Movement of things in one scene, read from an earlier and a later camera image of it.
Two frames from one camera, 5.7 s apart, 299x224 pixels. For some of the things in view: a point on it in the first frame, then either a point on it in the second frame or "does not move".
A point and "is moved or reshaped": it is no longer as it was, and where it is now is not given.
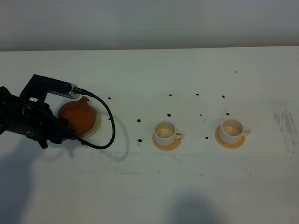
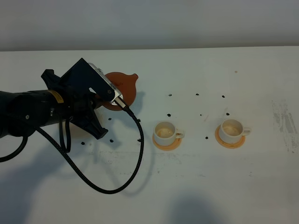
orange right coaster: (226, 145) does not move
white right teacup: (231, 130) does not move
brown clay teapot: (78, 115) is moved or reshaped
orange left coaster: (168, 148) does not move
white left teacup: (165, 133) does not move
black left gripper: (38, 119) to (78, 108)
